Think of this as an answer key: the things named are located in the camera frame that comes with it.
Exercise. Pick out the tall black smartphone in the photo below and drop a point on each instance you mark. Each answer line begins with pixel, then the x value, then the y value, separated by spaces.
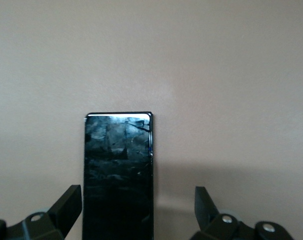
pixel 116 175

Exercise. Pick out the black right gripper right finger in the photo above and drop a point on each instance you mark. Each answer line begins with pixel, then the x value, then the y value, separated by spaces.
pixel 224 227

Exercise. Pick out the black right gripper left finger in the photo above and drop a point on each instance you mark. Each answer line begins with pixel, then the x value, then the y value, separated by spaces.
pixel 41 227

